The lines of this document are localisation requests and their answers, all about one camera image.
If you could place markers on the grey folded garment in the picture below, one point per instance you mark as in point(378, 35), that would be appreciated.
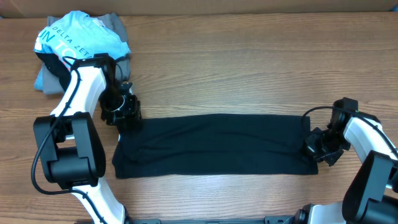
point(111, 21)

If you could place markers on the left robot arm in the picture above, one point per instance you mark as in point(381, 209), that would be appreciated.
point(70, 158)

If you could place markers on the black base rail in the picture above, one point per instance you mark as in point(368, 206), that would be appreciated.
point(284, 219)

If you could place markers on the black t-shirt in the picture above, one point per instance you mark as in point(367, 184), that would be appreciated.
point(215, 144)

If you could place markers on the black folded garment in pile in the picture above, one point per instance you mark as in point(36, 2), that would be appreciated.
point(57, 68)

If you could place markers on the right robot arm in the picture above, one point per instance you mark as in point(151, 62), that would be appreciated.
point(365, 200)

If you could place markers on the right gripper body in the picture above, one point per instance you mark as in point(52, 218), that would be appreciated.
point(329, 145)

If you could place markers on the light blue printed t-shirt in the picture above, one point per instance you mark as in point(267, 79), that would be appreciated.
point(78, 36)

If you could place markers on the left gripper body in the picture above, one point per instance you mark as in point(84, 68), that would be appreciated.
point(117, 106)

